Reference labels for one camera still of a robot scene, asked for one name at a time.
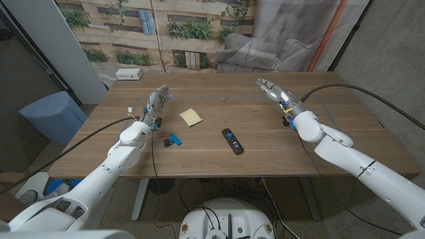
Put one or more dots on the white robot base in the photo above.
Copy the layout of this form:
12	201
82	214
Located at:
225	215

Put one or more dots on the white power strip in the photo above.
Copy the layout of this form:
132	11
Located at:
129	74

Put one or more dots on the printed fabric backdrop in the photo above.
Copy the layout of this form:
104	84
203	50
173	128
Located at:
199	33

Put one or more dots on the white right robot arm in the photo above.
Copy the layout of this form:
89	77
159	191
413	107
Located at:
338	149

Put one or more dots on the blue black binder clip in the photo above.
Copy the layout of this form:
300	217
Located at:
174	139

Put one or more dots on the black TV remote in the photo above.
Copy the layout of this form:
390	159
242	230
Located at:
233	141

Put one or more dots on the yellow sponge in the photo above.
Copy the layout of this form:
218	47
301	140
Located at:
190	117

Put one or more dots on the white pillar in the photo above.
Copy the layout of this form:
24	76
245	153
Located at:
66	49

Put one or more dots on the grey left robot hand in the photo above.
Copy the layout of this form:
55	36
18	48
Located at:
154	103

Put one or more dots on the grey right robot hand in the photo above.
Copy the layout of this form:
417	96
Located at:
280	94

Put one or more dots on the white table leg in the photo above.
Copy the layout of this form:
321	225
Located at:
310	199
140	199

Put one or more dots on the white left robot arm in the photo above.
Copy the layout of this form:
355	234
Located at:
126	156

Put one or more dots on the white and blue floor machine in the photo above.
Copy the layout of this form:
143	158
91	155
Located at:
36	191

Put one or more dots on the light blue plastic bin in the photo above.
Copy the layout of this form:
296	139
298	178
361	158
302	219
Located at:
53	116

